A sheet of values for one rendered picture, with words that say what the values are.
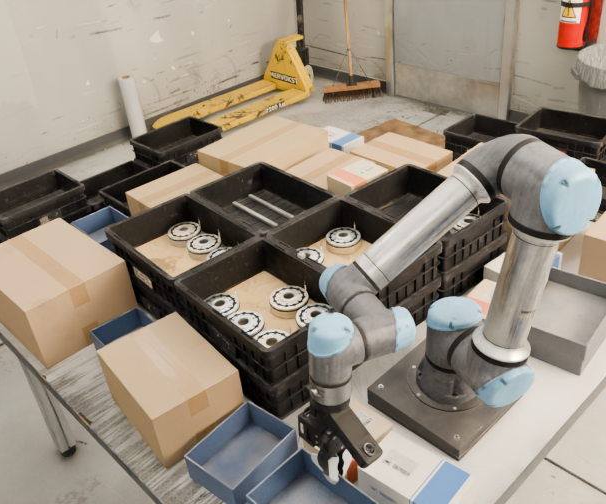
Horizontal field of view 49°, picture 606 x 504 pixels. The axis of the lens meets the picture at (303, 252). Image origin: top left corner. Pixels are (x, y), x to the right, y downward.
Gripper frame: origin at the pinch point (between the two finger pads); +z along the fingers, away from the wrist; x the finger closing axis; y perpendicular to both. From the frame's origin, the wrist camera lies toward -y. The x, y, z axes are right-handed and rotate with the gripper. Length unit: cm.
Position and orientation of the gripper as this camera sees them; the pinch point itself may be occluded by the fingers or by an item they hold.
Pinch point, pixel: (338, 479)
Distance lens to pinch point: 133.5
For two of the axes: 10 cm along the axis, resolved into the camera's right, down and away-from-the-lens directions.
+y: -6.7, -3.5, 6.5
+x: -7.4, 3.5, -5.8
